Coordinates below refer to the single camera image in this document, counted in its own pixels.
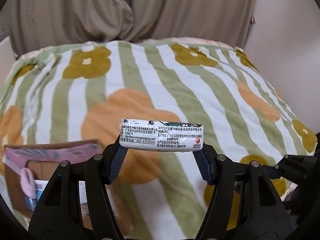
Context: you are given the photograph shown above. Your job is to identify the white blue paper box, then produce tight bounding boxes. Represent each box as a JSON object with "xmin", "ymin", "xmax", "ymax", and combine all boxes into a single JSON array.
[{"xmin": 24, "ymin": 180, "xmax": 48, "ymax": 212}]

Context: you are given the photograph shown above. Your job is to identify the pink fluffy cloth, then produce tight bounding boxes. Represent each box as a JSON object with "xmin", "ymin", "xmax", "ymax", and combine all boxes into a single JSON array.
[{"xmin": 20, "ymin": 167, "xmax": 37, "ymax": 199}]

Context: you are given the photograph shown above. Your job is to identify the white tissue packet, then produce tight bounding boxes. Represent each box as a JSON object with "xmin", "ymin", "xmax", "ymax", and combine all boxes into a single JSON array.
[{"xmin": 119, "ymin": 118, "xmax": 204, "ymax": 152}]

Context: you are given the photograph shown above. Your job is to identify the open cardboard box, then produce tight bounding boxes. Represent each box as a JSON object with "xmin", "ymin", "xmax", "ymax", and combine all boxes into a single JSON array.
[{"xmin": 2, "ymin": 139, "xmax": 133, "ymax": 235}]

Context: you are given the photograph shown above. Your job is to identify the floral striped blanket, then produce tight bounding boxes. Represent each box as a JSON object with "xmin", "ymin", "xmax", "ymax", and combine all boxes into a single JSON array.
[{"xmin": 1, "ymin": 41, "xmax": 318, "ymax": 239}]

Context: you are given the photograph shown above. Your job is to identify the white padded headboard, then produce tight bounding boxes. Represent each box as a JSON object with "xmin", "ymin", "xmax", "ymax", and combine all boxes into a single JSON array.
[{"xmin": 0, "ymin": 30, "xmax": 17, "ymax": 87}]

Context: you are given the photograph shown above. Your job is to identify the beige curtain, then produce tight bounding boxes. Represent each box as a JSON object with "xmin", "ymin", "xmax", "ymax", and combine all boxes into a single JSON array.
[{"xmin": 1, "ymin": 0, "xmax": 255, "ymax": 55}]

